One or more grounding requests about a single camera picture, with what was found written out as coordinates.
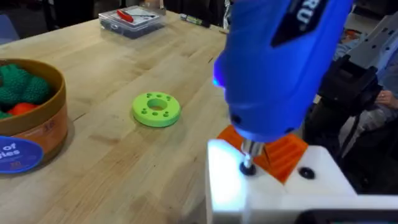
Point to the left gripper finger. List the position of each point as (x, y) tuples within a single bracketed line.
[(317, 182)]

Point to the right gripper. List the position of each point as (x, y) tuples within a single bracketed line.
[(351, 84)]

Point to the blue electric screwdriver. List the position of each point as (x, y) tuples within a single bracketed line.
[(267, 71)]

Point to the person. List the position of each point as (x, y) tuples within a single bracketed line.
[(390, 77)]

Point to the person's hand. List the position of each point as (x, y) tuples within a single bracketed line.
[(387, 99)]

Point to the green and black marker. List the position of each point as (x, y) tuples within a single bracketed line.
[(194, 20)]

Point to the green disc with holes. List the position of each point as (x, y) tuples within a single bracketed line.
[(141, 115)]

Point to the clear plastic box of tools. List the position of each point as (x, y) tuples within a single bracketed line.
[(133, 23)]

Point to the brown tub of knitted toys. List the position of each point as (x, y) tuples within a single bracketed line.
[(46, 124)]

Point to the blue chair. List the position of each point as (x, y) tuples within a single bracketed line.
[(7, 29)]

